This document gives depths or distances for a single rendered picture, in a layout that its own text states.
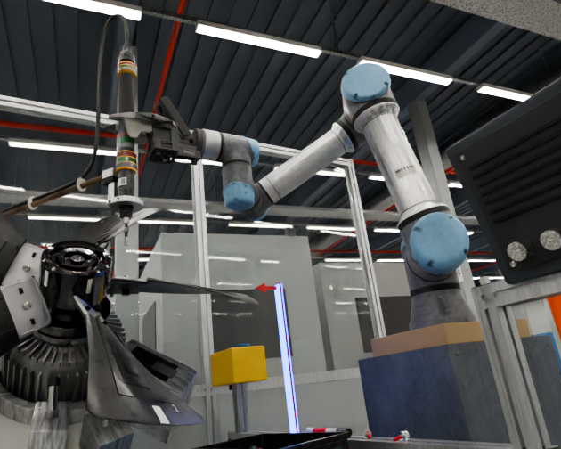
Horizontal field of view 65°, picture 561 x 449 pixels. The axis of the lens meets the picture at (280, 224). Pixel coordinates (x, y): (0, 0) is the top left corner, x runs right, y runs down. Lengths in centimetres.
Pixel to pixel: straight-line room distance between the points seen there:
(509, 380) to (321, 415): 136
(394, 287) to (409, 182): 403
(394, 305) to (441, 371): 402
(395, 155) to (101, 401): 75
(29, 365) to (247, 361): 54
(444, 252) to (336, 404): 115
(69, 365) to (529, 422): 73
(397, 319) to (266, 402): 327
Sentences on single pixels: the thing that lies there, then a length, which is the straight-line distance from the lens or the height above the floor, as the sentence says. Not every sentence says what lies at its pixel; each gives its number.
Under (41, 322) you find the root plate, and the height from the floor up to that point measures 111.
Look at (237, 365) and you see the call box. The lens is 122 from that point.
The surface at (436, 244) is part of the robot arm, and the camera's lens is 95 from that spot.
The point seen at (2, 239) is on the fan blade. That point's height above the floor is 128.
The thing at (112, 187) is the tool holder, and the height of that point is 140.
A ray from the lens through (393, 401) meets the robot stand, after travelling 106.
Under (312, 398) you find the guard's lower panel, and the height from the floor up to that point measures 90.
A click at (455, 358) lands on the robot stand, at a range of 92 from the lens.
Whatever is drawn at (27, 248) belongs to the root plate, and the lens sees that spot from 98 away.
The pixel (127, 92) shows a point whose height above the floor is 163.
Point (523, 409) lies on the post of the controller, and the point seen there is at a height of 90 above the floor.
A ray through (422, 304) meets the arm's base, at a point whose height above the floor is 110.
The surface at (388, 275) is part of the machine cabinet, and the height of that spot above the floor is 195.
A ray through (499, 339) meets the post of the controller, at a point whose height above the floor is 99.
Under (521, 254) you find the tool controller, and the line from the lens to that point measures 57.
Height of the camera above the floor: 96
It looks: 20 degrees up
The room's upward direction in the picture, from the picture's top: 7 degrees counter-clockwise
